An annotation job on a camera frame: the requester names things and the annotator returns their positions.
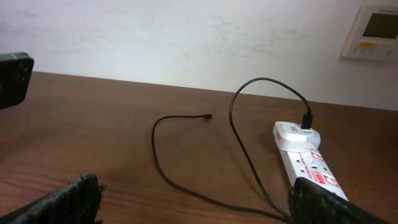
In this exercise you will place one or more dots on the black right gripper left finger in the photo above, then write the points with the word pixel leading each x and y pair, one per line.
pixel 76 202

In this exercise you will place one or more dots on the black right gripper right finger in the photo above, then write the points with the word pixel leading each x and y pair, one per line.
pixel 311 204

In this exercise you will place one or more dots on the black smartphone silver frame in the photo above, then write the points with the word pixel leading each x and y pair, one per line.
pixel 16 71

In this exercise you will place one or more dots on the white charger plug adapter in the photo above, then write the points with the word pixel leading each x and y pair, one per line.
pixel 290 137

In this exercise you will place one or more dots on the white power strip red switches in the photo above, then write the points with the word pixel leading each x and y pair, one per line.
pixel 312 166

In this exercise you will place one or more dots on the white wall control panel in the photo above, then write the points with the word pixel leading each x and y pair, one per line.
pixel 373 35

